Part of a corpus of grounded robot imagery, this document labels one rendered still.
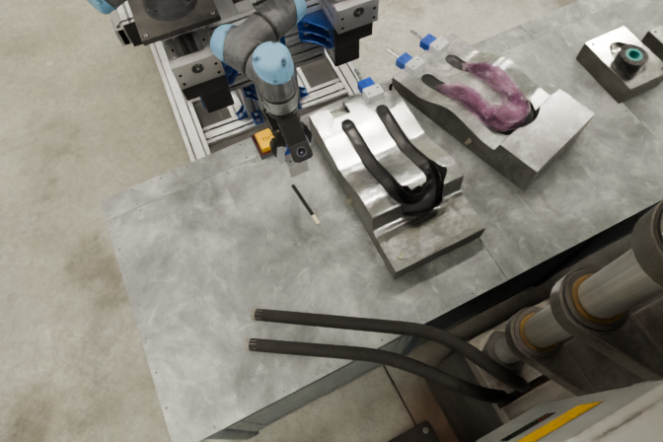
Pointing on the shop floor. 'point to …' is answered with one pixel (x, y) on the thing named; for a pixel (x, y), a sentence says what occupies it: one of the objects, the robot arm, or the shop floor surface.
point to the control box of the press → (578, 419)
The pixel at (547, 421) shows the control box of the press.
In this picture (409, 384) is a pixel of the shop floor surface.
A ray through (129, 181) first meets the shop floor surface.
